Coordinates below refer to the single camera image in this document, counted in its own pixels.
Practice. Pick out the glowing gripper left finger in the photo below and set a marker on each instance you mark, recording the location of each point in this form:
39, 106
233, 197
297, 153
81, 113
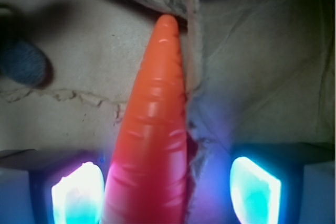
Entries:
51, 186

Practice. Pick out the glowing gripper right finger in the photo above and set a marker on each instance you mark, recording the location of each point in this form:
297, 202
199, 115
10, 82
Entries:
283, 183

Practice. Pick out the grey plush bunny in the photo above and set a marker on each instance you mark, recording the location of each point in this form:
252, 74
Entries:
21, 60

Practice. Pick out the orange toy carrot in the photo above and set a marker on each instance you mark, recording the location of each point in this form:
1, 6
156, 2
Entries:
147, 177

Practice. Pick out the brown paper bag tray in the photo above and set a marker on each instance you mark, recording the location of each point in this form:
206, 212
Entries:
256, 71

